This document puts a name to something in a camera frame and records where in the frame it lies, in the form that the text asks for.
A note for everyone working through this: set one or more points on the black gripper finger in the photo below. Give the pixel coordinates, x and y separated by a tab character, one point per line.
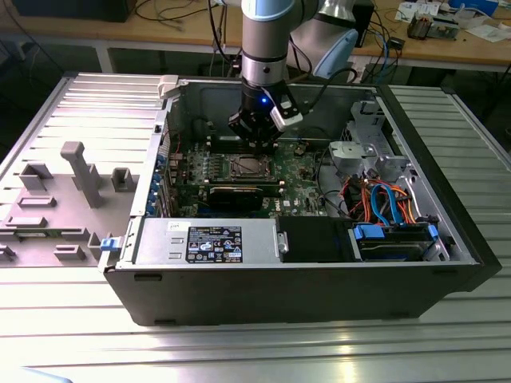
271	129
243	125

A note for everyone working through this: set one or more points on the silver CPU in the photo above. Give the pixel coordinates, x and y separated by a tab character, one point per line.
250	167

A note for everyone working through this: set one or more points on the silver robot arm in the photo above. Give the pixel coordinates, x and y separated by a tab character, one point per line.
263	40

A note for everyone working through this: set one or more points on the CPU socket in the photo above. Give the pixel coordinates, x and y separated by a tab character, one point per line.
228	167

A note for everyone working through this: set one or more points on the coin cell battery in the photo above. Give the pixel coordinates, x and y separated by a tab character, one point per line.
300	149

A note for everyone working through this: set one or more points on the green motherboard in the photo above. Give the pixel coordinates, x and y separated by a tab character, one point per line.
303	187

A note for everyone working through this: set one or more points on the graphics card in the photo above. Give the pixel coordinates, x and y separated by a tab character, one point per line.
235	197

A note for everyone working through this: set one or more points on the metal drive cage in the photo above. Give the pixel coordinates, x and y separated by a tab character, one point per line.
365	109

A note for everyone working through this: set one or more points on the black plastic shroud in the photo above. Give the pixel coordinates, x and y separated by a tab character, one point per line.
315	239

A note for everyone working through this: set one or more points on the tall black device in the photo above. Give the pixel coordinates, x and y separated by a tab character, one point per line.
365	24

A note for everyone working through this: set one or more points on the grey power supply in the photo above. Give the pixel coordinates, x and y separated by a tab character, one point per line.
159	243

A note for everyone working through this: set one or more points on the small black adapter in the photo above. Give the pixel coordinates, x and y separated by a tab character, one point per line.
397	43

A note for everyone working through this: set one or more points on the wooden desk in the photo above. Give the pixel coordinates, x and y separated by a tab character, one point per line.
120	34

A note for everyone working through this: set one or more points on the black PC case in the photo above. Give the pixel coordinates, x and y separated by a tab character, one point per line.
279	295

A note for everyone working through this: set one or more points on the hard disk in blue carrier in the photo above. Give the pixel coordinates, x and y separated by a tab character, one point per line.
391	249

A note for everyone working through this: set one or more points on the white paper sheet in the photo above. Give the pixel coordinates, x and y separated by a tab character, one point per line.
405	10

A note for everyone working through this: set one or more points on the small electronic device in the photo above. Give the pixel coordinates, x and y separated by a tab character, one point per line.
419	26

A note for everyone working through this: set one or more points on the blue case latch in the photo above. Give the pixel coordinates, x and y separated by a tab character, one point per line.
109	244

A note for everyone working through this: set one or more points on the grey parts rack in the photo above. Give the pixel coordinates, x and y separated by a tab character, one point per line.
72	207

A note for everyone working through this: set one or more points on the grey device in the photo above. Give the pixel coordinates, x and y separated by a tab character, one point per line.
445	28

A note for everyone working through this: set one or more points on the black box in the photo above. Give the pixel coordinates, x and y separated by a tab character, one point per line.
72	10

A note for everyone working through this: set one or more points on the green RAM stick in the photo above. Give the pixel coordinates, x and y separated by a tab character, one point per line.
36	235

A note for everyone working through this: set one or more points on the blue box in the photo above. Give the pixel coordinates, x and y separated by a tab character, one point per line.
475	5

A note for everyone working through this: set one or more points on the white papers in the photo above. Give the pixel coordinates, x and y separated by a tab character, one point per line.
491	34

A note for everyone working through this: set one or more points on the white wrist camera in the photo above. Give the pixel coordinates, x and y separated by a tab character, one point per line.
285	117

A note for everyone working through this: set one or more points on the silver metal bracket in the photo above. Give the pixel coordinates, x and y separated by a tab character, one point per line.
351	153

